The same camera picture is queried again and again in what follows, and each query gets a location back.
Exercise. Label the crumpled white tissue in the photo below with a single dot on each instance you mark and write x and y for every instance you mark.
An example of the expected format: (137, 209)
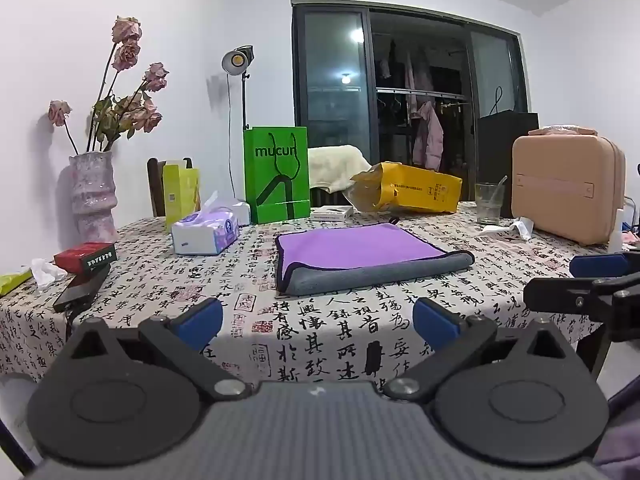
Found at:
(47, 272)

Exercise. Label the small white bottle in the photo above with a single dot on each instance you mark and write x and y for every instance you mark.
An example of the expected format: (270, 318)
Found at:
(615, 235)

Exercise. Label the studio lamp on stand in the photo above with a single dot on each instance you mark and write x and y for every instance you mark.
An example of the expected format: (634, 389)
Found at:
(237, 60)

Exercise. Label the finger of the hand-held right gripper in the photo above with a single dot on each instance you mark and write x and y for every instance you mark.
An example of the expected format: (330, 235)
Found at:
(555, 292)
(600, 263)

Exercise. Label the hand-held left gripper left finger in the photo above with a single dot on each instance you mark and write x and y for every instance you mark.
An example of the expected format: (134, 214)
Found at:
(199, 321)

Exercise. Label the purple cloth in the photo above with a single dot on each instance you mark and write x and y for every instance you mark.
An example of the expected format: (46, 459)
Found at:
(622, 440)

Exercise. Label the pink hard suitcase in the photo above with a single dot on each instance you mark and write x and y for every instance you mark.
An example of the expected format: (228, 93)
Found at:
(567, 187)

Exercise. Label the pink speckled ceramic vase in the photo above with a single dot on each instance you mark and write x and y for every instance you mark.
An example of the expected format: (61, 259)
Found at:
(92, 195)

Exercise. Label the black shopping bag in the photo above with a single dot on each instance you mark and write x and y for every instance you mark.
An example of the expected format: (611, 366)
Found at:
(500, 160)

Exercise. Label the purple and grey towel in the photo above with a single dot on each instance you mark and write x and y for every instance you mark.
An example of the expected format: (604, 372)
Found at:
(350, 252)

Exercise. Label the clear drinking glass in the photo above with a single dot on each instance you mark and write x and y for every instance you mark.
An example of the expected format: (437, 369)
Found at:
(487, 205)

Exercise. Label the flat black box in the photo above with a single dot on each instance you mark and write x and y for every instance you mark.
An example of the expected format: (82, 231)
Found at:
(80, 290)

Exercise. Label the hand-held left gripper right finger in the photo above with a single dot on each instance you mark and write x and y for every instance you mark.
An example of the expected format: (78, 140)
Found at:
(434, 324)

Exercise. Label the cream fluffy blanket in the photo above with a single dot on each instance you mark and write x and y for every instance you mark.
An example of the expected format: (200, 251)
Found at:
(337, 165)

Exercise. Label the dried pink roses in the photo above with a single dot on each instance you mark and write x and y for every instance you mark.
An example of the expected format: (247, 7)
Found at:
(127, 110)

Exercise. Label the white tissue box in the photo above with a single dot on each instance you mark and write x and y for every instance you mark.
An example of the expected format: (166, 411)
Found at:
(242, 212)

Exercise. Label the red box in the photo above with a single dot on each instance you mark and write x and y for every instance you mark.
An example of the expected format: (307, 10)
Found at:
(85, 256)

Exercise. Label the hanging pink jacket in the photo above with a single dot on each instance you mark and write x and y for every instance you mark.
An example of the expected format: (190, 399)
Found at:
(427, 137)

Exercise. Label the lime green packet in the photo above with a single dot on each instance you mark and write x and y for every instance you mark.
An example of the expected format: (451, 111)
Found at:
(12, 282)

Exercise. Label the green paper bag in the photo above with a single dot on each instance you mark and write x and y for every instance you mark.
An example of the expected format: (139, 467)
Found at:
(276, 175)

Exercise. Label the yellow paper bag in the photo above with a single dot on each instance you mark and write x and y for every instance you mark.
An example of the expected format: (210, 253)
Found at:
(415, 190)

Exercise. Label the small lime green bag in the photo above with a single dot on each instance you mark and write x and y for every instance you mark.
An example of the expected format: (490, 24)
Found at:
(180, 195)

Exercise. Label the small black white box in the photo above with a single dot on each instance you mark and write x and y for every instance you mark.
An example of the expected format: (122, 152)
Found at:
(330, 213)

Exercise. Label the purple white tissue pack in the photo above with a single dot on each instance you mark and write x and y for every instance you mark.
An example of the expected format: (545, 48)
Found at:
(205, 236)

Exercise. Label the black framed sliding door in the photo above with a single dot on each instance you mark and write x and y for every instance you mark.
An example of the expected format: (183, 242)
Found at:
(335, 85)

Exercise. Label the crumpled white paper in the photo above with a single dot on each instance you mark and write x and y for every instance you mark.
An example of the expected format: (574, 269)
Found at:
(515, 227)

